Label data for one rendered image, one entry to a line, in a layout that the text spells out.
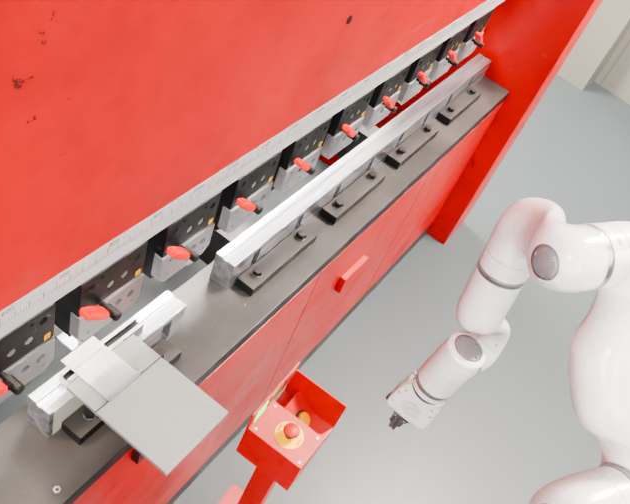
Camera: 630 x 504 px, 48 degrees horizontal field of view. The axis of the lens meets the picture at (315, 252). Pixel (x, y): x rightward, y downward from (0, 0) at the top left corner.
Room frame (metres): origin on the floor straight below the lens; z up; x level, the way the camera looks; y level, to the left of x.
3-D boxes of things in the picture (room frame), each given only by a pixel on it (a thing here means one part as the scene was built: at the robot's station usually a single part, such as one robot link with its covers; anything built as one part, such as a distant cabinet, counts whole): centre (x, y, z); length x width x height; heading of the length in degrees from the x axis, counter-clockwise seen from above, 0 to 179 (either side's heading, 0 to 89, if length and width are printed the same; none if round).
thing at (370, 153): (1.98, -0.06, 0.92); 1.68 x 0.06 x 0.10; 162
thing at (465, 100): (2.47, -0.29, 0.89); 0.30 x 0.05 x 0.03; 162
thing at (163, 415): (0.73, 0.18, 1.00); 0.26 x 0.18 x 0.01; 72
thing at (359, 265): (1.70, -0.14, 0.59); 0.15 x 0.02 x 0.07; 162
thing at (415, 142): (2.09, -0.16, 0.89); 0.30 x 0.05 x 0.03; 162
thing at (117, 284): (0.75, 0.33, 1.26); 0.15 x 0.09 x 0.17; 162
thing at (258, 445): (0.96, -0.12, 0.75); 0.20 x 0.16 x 0.18; 164
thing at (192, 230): (0.94, 0.27, 1.26); 0.15 x 0.09 x 0.17; 162
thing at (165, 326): (0.83, 0.31, 0.92); 0.39 x 0.06 x 0.10; 162
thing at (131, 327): (0.80, 0.32, 0.99); 0.20 x 0.03 x 0.03; 162
